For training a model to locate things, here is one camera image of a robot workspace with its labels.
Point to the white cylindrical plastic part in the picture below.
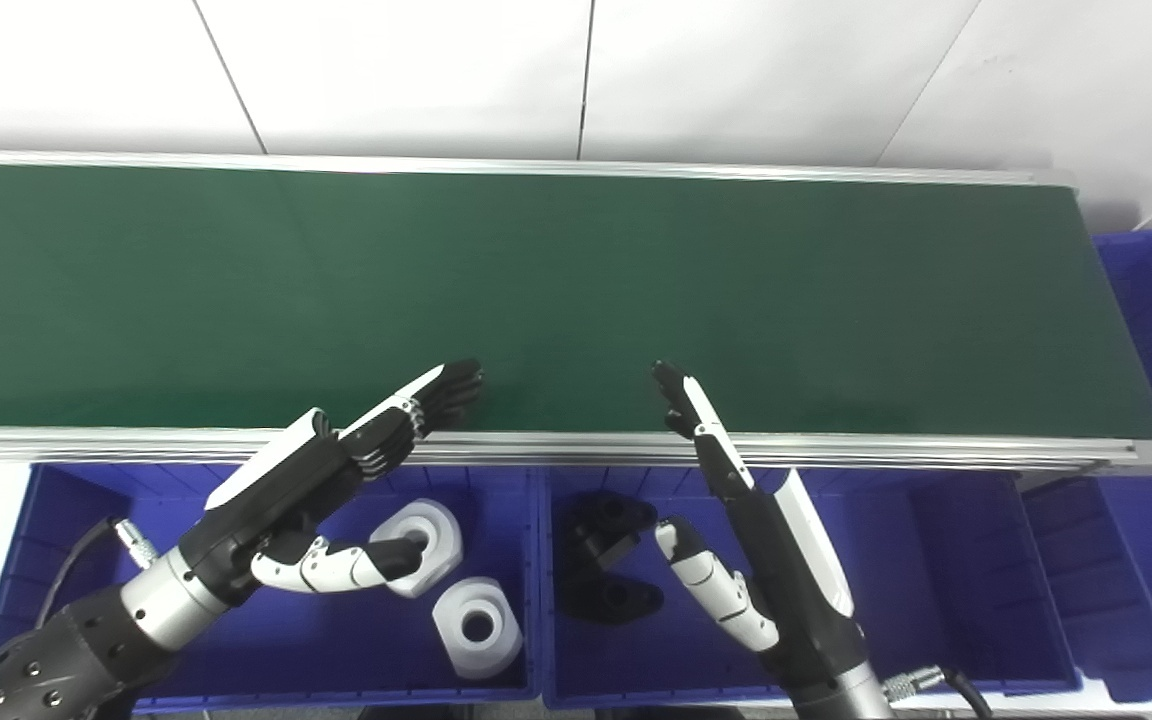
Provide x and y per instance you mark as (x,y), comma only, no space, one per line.
(501,650)
(441,530)

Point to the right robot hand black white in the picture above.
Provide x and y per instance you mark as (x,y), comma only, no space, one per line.
(796,590)

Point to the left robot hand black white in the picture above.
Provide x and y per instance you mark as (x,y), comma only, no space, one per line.
(276,500)

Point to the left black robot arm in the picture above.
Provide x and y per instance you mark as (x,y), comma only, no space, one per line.
(56,660)

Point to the green conveyor belt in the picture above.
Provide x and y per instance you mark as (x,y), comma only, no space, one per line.
(936,452)
(636,280)

